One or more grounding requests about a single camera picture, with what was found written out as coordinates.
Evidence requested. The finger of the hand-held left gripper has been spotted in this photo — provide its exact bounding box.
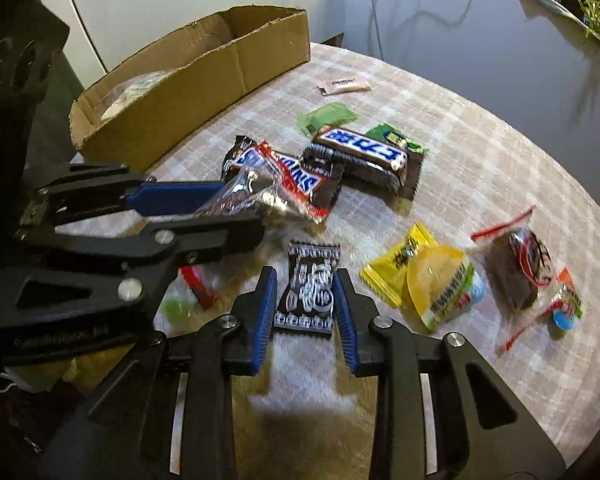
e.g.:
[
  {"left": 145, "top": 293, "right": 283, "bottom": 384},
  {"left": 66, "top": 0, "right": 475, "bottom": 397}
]
[
  {"left": 0, "top": 212, "right": 267, "bottom": 333},
  {"left": 17, "top": 161, "right": 228, "bottom": 233}
]

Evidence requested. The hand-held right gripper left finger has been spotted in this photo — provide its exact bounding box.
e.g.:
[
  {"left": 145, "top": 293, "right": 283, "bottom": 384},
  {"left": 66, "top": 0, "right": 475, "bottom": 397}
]
[{"left": 32, "top": 266, "right": 281, "bottom": 480}]

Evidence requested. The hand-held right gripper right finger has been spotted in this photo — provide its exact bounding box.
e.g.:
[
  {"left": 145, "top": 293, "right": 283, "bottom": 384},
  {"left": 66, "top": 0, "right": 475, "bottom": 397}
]
[{"left": 332, "top": 267, "right": 568, "bottom": 480}]

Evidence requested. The black white patterned packet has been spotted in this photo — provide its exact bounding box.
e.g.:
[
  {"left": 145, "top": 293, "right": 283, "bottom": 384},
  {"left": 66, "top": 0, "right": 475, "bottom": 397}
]
[{"left": 272, "top": 241, "right": 342, "bottom": 336}]

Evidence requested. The clear red-edged candy bag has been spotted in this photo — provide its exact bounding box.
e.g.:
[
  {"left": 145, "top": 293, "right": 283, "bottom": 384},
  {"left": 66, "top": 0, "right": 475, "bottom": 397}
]
[{"left": 192, "top": 141, "right": 331, "bottom": 223}]

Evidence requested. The yellow square packet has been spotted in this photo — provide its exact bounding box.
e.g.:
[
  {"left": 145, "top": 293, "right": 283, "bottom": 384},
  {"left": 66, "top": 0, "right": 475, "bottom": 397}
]
[{"left": 359, "top": 222, "right": 438, "bottom": 308}]

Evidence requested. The brown cardboard box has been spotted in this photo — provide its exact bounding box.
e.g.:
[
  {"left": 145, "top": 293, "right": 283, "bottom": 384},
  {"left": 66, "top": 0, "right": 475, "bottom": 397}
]
[{"left": 69, "top": 5, "right": 312, "bottom": 173}]

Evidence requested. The brown chocolate bar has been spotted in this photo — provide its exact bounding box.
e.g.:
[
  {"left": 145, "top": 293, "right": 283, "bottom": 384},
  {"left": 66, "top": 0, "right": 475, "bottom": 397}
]
[
  {"left": 221, "top": 135, "right": 344, "bottom": 211},
  {"left": 314, "top": 127, "right": 426, "bottom": 201}
]

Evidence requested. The clear bag with brown cake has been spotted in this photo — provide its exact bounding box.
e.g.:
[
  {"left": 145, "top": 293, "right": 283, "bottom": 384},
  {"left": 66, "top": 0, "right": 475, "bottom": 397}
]
[{"left": 471, "top": 206, "right": 556, "bottom": 353}]

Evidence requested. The light green packet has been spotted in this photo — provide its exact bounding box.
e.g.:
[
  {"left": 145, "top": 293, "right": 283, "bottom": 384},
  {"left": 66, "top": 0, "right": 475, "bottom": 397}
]
[{"left": 297, "top": 102, "right": 356, "bottom": 137}]

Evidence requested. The orange blue candy packet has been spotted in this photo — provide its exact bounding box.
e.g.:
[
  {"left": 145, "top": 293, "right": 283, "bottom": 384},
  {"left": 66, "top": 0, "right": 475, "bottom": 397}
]
[{"left": 540, "top": 267, "right": 583, "bottom": 332}]

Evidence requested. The red green candy packet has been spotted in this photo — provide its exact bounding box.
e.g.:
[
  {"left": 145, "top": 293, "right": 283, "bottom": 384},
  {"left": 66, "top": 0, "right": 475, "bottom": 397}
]
[{"left": 160, "top": 266, "right": 221, "bottom": 313}]

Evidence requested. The yellow round packet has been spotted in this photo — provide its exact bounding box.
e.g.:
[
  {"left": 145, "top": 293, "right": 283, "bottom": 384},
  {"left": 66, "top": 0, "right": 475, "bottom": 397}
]
[{"left": 405, "top": 245, "right": 488, "bottom": 333}]

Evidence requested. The pale plastic wrapper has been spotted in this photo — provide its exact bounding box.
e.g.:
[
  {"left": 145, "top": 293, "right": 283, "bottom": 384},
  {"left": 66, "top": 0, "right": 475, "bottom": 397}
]
[{"left": 97, "top": 72, "right": 173, "bottom": 121}]

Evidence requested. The black cookie packet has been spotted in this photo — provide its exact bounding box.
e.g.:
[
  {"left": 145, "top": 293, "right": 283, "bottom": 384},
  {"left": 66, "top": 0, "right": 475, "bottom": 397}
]
[{"left": 301, "top": 142, "right": 406, "bottom": 193}]

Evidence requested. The green yellow packet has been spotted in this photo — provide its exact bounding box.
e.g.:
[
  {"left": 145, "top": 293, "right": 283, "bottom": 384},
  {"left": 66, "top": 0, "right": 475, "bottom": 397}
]
[{"left": 365, "top": 124, "right": 428, "bottom": 156}]

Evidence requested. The pink sachet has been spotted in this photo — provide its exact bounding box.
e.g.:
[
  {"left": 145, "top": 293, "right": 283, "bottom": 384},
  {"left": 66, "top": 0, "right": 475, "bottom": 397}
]
[{"left": 317, "top": 77, "right": 372, "bottom": 96}]

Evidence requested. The beige checked tablecloth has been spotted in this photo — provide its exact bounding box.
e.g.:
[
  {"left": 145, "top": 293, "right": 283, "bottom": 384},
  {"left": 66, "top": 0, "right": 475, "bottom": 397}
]
[{"left": 80, "top": 42, "right": 600, "bottom": 480}]

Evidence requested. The green potted plant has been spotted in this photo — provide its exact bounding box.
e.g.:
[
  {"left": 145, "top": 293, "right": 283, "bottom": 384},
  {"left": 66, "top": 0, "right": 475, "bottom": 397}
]
[{"left": 572, "top": 0, "right": 600, "bottom": 43}]

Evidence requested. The white cable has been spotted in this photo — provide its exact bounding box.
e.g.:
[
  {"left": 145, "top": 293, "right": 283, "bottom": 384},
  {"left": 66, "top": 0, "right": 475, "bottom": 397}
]
[{"left": 369, "top": 0, "right": 422, "bottom": 63}]

